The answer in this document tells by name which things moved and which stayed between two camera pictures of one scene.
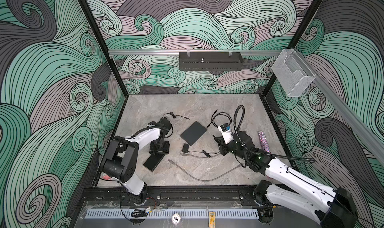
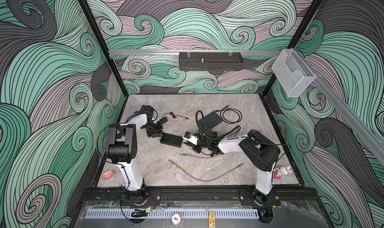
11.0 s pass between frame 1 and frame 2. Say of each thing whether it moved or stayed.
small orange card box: stayed
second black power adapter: stayed
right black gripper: moved
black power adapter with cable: moved
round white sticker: stayed
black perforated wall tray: stayed
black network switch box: moved
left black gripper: moved
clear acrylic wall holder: stayed
